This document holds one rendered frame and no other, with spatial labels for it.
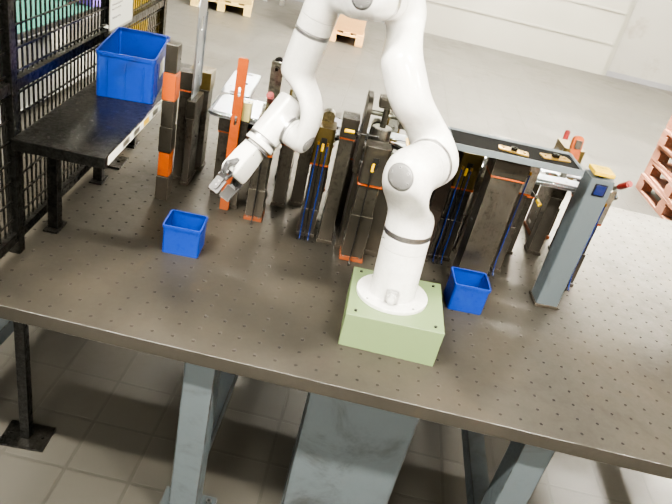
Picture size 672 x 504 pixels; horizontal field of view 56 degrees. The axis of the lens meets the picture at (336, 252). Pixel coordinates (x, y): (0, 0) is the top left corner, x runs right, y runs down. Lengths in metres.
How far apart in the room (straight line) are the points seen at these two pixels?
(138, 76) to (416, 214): 0.91
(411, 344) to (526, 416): 0.32
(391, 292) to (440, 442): 1.01
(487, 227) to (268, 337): 0.73
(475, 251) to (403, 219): 0.46
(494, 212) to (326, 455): 0.84
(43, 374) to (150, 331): 0.99
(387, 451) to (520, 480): 0.36
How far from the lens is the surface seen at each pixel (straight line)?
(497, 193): 1.86
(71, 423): 2.34
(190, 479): 1.90
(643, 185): 5.91
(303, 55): 1.63
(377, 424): 1.77
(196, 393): 1.66
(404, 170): 1.42
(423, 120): 1.52
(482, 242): 1.92
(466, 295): 1.87
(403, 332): 1.59
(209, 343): 1.55
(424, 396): 1.56
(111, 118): 1.84
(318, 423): 1.79
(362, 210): 1.88
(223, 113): 2.07
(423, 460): 2.41
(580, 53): 10.76
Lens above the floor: 1.69
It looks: 30 degrees down
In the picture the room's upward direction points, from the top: 14 degrees clockwise
